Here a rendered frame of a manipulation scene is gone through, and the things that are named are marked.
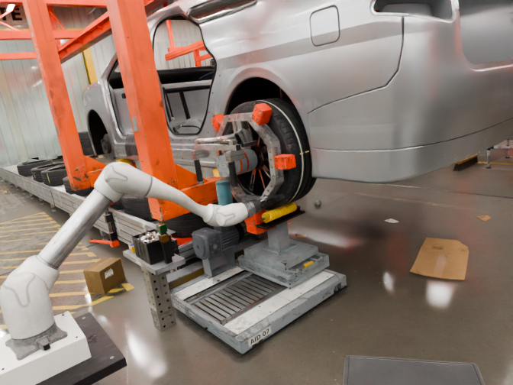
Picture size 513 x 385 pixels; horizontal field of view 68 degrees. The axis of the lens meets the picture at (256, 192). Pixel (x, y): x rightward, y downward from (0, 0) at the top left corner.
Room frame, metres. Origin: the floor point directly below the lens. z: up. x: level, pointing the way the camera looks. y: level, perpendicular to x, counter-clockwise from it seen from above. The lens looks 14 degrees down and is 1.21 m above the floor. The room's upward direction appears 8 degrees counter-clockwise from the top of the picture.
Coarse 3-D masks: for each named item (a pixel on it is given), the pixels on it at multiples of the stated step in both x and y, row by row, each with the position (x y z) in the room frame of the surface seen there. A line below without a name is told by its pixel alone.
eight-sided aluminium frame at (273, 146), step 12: (228, 120) 2.28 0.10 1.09; (240, 120) 2.19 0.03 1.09; (252, 120) 2.11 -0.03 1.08; (228, 132) 2.38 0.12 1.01; (264, 132) 2.05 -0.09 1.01; (276, 144) 2.03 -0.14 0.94; (216, 156) 2.43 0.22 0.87; (276, 180) 2.01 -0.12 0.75; (240, 192) 2.34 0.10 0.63; (264, 192) 2.10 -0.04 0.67
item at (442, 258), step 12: (432, 240) 2.56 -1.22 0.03; (444, 240) 2.53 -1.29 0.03; (456, 240) 2.50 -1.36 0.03; (420, 252) 2.43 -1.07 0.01; (432, 252) 2.40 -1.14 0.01; (444, 252) 2.38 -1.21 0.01; (456, 252) 2.36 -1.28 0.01; (468, 252) 2.33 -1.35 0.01; (420, 264) 2.26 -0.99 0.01; (432, 264) 2.24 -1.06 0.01; (444, 264) 2.22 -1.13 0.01; (456, 264) 2.20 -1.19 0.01; (432, 276) 2.09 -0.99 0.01; (444, 276) 2.07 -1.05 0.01; (456, 276) 2.06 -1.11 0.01
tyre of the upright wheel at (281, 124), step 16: (240, 112) 2.32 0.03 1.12; (272, 112) 2.12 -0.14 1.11; (288, 112) 2.17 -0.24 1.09; (272, 128) 2.12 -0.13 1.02; (288, 128) 2.07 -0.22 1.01; (304, 128) 2.13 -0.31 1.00; (288, 144) 2.04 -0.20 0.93; (304, 144) 2.09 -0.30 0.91; (304, 160) 2.07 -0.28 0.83; (288, 176) 2.05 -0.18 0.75; (304, 176) 2.10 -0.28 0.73; (288, 192) 2.07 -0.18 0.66; (304, 192) 2.19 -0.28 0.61; (272, 208) 2.19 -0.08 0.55
